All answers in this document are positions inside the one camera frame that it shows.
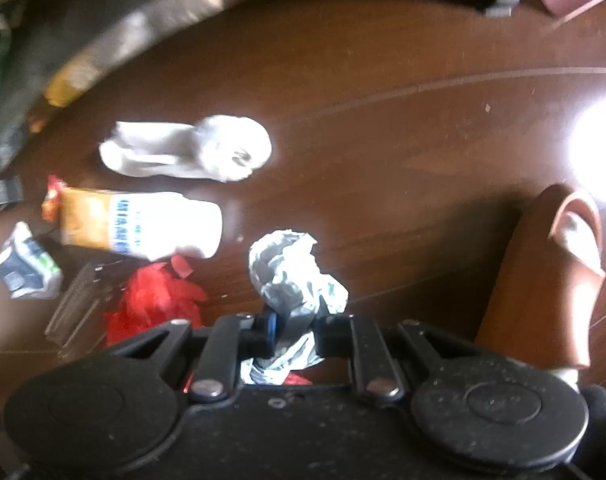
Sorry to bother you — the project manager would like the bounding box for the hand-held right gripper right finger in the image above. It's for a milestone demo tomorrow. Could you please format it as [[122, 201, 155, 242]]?
[[314, 314, 484, 403]]

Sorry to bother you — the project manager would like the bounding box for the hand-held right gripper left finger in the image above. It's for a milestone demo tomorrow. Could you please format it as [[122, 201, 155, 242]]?
[[105, 311, 280, 404]]

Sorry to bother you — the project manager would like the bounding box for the white paper ball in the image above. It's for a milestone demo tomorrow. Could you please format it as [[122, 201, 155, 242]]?
[[240, 230, 348, 386]]

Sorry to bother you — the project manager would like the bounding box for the red and gold snack wrapper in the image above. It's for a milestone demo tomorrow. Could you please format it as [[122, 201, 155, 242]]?
[[41, 175, 66, 223]]

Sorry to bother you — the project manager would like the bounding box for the red plastic bag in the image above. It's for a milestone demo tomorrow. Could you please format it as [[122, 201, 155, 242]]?
[[104, 255, 208, 348]]

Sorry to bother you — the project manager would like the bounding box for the yellow and white snack packet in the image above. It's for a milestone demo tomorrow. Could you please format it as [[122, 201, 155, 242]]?
[[59, 186, 224, 262]]

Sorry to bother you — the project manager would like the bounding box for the clear plastic wrapper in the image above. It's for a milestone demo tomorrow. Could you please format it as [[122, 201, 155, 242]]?
[[44, 261, 121, 358]]

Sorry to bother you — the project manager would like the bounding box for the crumpled white tissue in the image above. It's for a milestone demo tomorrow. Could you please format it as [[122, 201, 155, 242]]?
[[99, 115, 272, 183]]

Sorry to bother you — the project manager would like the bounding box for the crushed white and green carton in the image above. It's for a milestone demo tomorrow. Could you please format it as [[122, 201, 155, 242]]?
[[0, 221, 64, 301]]

